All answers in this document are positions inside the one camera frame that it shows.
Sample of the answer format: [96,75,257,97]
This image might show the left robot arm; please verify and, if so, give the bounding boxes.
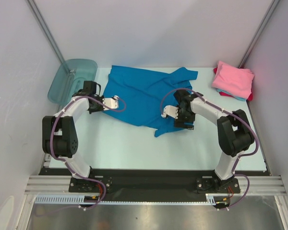
[42,81,104,192]

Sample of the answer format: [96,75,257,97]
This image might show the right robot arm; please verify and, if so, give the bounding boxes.
[174,89,255,192]

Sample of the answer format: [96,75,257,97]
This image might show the teal translucent plastic bin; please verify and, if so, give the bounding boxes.
[48,58,97,107]

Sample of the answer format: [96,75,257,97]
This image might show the light blue folded t-shirt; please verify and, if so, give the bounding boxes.
[216,89,247,101]

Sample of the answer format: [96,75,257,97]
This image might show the pink folded t-shirt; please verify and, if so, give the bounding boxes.
[212,61,255,99]

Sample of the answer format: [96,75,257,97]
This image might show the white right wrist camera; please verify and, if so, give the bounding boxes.
[161,105,179,119]

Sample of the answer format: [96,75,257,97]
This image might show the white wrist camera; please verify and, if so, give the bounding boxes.
[161,105,179,119]
[102,95,119,111]

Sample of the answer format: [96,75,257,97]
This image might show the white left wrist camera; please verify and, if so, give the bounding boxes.
[102,95,119,111]

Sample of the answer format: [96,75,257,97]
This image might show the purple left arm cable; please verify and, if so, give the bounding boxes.
[49,95,127,211]

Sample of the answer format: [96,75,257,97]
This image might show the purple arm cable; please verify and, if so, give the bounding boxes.
[49,95,127,211]
[160,88,259,211]

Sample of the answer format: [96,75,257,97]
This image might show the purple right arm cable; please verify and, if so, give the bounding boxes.
[160,88,259,211]

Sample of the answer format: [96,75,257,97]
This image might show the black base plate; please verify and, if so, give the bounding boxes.
[39,168,270,203]

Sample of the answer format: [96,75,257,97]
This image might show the white slotted cable duct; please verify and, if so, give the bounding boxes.
[35,194,229,206]

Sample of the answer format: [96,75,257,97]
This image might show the aluminium front rail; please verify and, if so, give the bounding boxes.
[24,175,287,196]

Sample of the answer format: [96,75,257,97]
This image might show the left aluminium frame post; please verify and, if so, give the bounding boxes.
[25,0,65,64]

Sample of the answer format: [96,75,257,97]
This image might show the aluminium frame post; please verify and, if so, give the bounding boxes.
[237,0,281,68]
[25,0,65,64]

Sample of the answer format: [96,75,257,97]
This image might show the right aluminium frame post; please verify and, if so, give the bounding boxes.
[237,0,281,68]

